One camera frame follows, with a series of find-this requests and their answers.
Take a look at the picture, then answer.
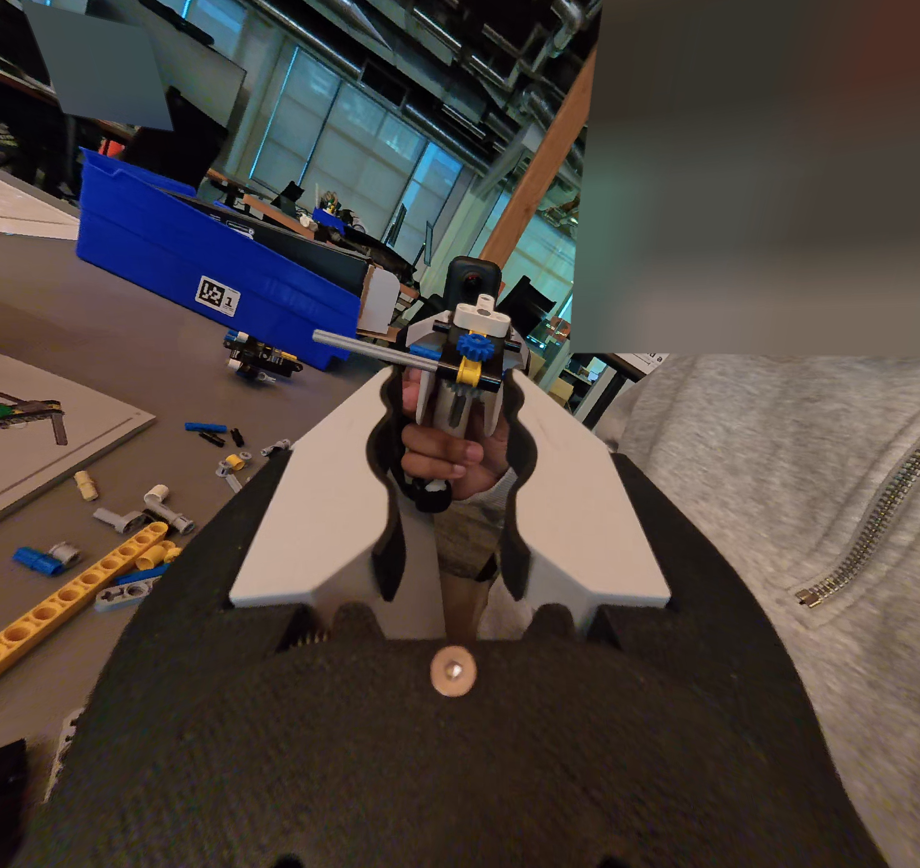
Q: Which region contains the person's right forearm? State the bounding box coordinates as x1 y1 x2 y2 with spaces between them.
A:
435 471 520 585

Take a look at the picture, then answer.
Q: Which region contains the multicolour lego gear assembly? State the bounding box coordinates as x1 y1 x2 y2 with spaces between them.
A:
312 293 526 396

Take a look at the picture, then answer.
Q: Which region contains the white paper sheet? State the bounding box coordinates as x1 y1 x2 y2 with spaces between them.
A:
0 169 81 242

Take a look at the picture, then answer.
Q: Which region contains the blue plastic bin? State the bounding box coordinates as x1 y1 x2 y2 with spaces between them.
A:
75 148 362 373

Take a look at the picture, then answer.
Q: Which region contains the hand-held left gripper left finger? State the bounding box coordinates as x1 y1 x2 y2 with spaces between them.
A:
229 367 407 625

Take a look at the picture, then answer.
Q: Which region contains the person's right hand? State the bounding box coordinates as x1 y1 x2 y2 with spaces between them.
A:
399 368 520 504

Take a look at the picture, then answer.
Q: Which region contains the black plastic tray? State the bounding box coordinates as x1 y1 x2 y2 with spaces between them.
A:
154 187 372 297

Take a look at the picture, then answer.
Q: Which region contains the light grey five-hole lego beam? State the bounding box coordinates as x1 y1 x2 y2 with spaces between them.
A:
95 579 162 612

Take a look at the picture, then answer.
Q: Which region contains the cardboard box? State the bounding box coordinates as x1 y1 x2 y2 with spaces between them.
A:
356 264 401 343

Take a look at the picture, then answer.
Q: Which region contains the long yellow lego beam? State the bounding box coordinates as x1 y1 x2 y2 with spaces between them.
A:
0 521 171 673

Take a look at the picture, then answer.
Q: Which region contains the person in grey hoodie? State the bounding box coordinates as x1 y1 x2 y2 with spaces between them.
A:
474 354 920 868

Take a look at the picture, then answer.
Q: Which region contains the lego instruction booklet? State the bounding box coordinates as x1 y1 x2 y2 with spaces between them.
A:
0 354 158 518

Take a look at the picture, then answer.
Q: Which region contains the black webcam bar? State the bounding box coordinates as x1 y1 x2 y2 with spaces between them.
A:
128 0 215 47

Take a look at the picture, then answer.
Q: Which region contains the wooden ceiling beam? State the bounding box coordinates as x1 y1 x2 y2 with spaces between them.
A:
478 48 599 272

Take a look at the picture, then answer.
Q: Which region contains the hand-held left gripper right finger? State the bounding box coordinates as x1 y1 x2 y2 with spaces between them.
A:
502 370 672 628

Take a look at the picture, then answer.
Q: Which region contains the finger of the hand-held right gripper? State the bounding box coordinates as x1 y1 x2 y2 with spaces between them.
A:
404 309 460 380
497 336 533 382

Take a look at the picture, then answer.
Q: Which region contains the blue and grey lego connector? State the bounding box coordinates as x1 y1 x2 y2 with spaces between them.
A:
12 542 81 577

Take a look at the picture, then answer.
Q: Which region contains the black lego subassembly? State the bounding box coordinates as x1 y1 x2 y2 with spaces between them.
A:
224 331 303 383

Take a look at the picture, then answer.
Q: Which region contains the large monitor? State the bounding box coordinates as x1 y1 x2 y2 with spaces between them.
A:
86 0 249 137

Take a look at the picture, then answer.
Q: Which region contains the black office chair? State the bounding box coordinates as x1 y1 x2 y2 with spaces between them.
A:
496 275 558 340

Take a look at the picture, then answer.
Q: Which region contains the silver ventilation duct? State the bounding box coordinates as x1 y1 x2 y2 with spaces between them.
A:
165 0 605 172

